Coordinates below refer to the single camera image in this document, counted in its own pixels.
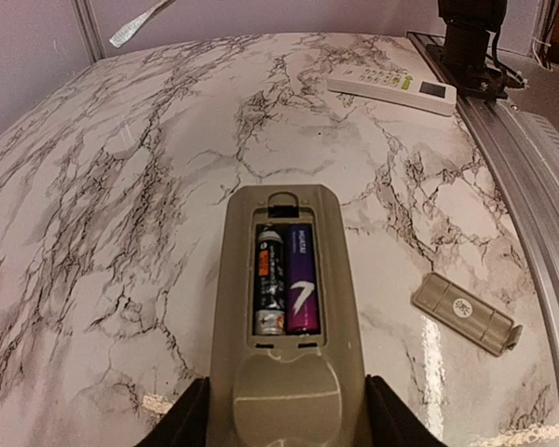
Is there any purple AAA battery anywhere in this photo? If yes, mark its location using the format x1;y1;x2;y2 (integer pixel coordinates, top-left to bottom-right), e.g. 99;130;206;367
286;224;320;335

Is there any white remote control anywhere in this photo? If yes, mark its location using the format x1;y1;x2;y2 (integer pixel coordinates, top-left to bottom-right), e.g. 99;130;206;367
326;65;457;116
206;184;372;446

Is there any black AAA battery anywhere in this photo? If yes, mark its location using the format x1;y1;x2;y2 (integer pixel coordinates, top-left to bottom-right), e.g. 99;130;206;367
253;224;285;336

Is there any right aluminium frame post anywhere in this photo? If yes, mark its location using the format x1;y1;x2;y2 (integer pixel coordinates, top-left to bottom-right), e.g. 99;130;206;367
72;0;105;63

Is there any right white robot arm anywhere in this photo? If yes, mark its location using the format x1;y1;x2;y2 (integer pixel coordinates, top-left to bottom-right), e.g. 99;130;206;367
427;0;526;101

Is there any yellow handle screwdriver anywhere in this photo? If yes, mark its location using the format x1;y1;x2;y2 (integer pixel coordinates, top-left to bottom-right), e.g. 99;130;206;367
109;0;174;48

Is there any front aluminium table rail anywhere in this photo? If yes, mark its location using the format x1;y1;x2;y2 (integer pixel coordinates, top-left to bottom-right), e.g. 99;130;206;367
407;30;559;447

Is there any grey battery compartment cover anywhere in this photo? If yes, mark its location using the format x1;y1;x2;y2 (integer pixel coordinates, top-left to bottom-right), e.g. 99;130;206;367
411;272;523;357

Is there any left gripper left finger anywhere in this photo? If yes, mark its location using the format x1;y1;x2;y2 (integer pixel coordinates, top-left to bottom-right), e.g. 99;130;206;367
139;377;210;447

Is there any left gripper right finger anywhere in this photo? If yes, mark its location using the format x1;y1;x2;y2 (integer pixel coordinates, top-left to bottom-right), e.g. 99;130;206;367
365;375;441;447

